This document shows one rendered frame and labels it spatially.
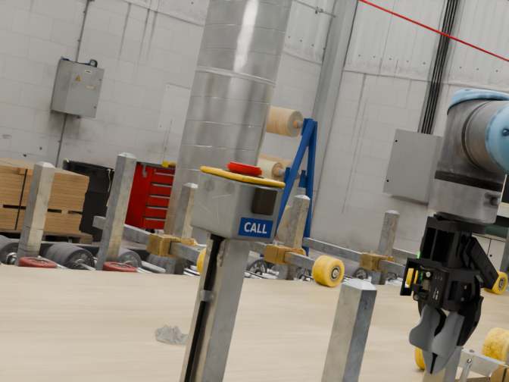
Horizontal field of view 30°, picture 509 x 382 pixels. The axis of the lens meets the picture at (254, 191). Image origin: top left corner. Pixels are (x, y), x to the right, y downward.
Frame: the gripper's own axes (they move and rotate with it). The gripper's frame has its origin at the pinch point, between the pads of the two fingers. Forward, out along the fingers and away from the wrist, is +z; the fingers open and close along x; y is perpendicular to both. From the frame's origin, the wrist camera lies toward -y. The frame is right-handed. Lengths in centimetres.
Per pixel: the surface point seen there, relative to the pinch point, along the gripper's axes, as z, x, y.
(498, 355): 8, -25, -65
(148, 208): 65, -662, -514
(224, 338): -2.3, -6.1, 35.8
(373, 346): 11, -42, -46
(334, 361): 1.6, -8.0, 12.1
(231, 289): -8.0, -6.1, 36.3
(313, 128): -45, -490, -539
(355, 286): -8.7, -7.2, 12.0
